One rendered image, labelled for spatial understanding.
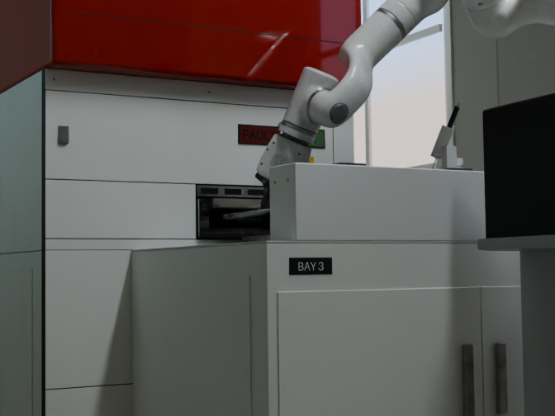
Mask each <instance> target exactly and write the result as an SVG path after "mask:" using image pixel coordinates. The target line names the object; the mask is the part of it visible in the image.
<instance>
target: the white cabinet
mask: <svg viewBox="0 0 555 416"><path fill-rule="evenodd" d="M132 382H133V416H524V371H523V341H522V312H521V283H520V254H519V251H485V250H479V249H477V243H254V244H241V245H228V246H215V247H201V248H176V249H164V250H150V251H137V252H132Z"/></svg>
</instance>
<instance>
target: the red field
mask: <svg viewBox="0 0 555 416"><path fill-rule="evenodd" d="M275 134H277V135H279V128H269V127H257V126H243V125H240V142H246V143H260V144H269V142H270V140H271V139H272V137H273V136H274V135H275Z"/></svg>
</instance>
